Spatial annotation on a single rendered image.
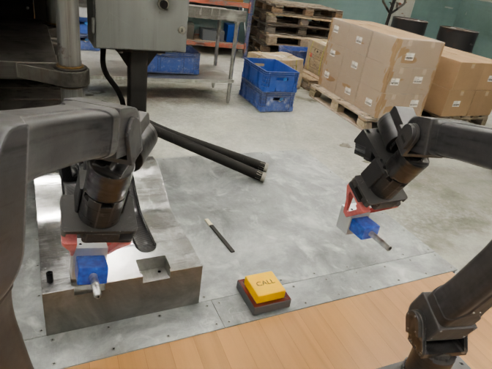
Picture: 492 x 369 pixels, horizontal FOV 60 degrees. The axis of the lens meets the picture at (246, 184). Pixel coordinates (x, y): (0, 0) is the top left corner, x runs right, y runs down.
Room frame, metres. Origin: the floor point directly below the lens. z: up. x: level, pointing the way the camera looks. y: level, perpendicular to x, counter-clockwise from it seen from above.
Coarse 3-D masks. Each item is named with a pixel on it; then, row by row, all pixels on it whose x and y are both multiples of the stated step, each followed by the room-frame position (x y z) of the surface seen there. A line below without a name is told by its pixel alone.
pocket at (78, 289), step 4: (72, 280) 0.54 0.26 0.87; (72, 284) 0.54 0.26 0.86; (76, 284) 0.54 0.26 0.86; (100, 284) 0.55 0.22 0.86; (104, 284) 0.55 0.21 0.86; (76, 288) 0.53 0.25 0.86; (80, 288) 0.53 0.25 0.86; (84, 288) 0.53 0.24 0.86; (88, 288) 0.53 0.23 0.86; (100, 288) 0.52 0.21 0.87; (104, 288) 0.52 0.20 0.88; (76, 292) 0.52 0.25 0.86; (80, 292) 0.51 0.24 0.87; (84, 292) 0.51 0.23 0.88; (88, 292) 0.51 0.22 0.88
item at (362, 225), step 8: (352, 208) 0.78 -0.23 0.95; (344, 216) 0.78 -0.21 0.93; (352, 216) 0.76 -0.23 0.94; (360, 216) 0.77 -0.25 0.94; (368, 216) 0.79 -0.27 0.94; (344, 224) 0.77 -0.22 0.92; (352, 224) 0.76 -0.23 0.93; (360, 224) 0.74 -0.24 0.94; (368, 224) 0.75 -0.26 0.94; (376, 224) 0.75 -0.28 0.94; (344, 232) 0.77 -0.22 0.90; (352, 232) 0.75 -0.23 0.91; (360, 232) 0.74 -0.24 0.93; (368, 232) 0.74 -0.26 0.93; (376, 232) 0.75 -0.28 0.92; (376, 240) 0.72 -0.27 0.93; (384, 248) 0.70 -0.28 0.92
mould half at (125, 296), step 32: (160, 192) 0.82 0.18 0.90; (160, 224) 0.72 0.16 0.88; (64, 256) 0.57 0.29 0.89; (128, 256) 0.60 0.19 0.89; (192, 256) 0.62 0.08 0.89; (64, 288) 0.50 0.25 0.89; (128, 288) 0.54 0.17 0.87; (160, 288) 0.57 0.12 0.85; (192, 288) 0.59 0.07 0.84; (64, 320) 0.49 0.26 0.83; (96, 320) 0.51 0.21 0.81
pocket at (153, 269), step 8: (160, 256) 0.61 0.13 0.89; (144, 264) 0.60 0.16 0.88; (152, 264) 0.60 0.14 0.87; (160, 264) 0.61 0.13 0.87; (168, 264) 0.59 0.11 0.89; (144, 272) 0.59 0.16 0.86; (152, 272) 0.59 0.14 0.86; (160, 272) 0.60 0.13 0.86; (168, 272) 0.59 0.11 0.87; (144, 280) 0.56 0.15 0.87; (152, 280) 0.56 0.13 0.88
